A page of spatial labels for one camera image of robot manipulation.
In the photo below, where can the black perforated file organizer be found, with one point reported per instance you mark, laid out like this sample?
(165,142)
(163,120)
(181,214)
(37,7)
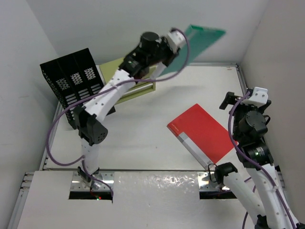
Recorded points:
(72,77)

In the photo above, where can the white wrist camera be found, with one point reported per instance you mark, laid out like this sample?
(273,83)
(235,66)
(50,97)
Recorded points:
(259,96)
(175,40)

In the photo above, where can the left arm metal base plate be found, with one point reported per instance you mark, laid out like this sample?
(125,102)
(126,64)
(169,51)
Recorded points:
(78,184)

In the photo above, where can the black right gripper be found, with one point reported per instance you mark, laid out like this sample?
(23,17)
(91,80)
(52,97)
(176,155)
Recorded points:
(230,98)

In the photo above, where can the green clip folder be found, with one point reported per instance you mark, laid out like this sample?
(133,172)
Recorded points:
(198,39)

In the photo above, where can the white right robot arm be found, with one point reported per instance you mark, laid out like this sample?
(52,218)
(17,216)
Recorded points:
(268,209)

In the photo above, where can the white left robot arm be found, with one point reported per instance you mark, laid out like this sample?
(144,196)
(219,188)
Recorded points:
(90,116)

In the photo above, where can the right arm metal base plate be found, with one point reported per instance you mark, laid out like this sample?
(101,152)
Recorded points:
(208,183)

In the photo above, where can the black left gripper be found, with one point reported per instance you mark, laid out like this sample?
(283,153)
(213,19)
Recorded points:
(169,50)

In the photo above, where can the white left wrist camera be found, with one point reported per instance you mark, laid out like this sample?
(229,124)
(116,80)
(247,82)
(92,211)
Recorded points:
(175,40)

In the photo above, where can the red file folder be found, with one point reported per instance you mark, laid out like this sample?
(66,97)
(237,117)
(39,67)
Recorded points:
(205,139)

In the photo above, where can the olive green drawer cabinet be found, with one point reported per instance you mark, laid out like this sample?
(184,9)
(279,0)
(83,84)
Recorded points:
(107,70)

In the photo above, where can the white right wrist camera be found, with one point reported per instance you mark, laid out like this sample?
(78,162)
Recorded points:
(259,96)

